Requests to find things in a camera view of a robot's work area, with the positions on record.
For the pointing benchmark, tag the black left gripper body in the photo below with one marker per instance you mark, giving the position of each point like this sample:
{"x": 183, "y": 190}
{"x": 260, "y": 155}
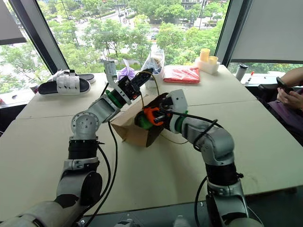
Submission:
{"x": 127, "y": 88}

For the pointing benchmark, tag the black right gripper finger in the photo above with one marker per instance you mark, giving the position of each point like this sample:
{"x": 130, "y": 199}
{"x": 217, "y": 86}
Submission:
{"x": 159, "y": 119}
{"x": 155, "y": 100}

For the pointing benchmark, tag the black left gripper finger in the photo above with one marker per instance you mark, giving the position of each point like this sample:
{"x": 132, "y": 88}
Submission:
{"x": 142, "y": 84}
{"x": 145, "y": 75}

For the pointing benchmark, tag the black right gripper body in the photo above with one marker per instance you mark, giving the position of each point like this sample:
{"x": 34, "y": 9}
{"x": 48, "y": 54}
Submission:
{"x": 165, "y": 102}

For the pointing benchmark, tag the brown paper bag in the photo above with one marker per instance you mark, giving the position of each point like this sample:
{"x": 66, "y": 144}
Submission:
{"x": 129, "y": 133}

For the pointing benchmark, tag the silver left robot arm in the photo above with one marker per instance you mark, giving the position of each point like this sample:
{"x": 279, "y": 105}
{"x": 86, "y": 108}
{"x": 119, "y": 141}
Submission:
{"x": 85, "y": 123}

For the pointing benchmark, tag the person's bare forearm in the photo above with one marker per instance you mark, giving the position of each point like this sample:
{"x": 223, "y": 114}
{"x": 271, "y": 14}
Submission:
{"x": 294, "y": 74}

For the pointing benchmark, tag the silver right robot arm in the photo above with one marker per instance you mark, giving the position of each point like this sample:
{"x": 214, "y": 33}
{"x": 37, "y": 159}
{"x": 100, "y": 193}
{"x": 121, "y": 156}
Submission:
{"x": 213, "y": 142}

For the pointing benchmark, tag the purple plastic bag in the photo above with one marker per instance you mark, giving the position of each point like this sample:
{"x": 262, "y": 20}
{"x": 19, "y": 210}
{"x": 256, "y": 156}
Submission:
{"x": 126, "y": 72}

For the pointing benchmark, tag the clear plastic bag with items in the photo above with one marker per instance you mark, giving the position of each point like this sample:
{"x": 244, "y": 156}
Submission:
{"x": 155, "y": 61}

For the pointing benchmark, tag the green plush toy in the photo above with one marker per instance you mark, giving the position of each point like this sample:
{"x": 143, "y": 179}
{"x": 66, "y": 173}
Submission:
{"x": 142, "y": 121}

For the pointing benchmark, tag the red folded plastic bag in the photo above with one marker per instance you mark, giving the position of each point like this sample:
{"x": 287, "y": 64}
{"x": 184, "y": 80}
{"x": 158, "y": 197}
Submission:
{"x": 181, "y": 74}

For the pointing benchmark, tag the person's bare hand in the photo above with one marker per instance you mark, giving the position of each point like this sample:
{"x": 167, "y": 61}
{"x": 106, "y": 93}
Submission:
{"x": 292, "y": 99}

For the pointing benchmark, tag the yellow white containers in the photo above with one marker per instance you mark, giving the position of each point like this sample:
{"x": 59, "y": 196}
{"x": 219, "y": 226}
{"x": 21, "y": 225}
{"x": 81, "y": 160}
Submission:
{"x": 208, "y": 67}

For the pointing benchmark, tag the tall yellow plastic cup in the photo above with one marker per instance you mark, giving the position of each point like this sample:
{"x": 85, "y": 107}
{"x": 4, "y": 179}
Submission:
{"x": 204, "y": 55}

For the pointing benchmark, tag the short yellow plastic cup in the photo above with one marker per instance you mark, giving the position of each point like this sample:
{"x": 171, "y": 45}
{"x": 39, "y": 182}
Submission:
{"x": 213, "y": 60}

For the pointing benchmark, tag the white tumbler with black lid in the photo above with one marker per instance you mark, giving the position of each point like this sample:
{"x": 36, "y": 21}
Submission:
{"x": 241, "y": 72}

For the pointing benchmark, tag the marker pen with red cap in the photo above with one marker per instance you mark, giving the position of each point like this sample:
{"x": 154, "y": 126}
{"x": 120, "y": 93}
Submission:
{"x": 250, "y": 76}

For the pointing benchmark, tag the small paper cup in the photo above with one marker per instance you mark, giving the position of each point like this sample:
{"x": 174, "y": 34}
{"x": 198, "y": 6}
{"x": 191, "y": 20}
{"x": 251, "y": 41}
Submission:
{"x": 34, "y": 89}

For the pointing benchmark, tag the black chair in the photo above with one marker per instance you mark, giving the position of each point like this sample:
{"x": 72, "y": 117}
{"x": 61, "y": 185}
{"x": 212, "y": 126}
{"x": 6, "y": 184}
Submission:
{"x": 267, "y": 91}

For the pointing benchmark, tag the black smartphone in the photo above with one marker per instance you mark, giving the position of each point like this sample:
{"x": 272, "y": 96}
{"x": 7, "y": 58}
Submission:
{"x": 284, "y": 85}

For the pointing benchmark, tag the seated person with phone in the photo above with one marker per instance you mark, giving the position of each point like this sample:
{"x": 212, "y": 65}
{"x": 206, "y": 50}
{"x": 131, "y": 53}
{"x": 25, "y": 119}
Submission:
{"x": 288, "y": 116}

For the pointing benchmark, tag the white roller blind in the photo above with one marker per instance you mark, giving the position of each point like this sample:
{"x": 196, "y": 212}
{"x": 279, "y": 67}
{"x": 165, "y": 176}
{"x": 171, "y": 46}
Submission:
{"x": 270, "y": 30}

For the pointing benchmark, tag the grey roller blind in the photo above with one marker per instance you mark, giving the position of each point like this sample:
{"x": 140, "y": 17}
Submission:
{"x": 10, "y": 21}

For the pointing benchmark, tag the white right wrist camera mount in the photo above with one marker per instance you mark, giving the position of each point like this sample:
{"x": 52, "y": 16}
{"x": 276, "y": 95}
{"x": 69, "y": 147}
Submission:
{"x": 178, "y": 99}

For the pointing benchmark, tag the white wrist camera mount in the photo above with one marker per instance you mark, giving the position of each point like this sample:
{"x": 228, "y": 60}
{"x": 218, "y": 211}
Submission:
{"x": 178, "y": 99}
{"x": 110, "y": 71}

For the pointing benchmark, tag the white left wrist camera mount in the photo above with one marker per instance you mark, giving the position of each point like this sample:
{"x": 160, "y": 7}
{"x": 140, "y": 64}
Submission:
{"x": 110, "y": 71}

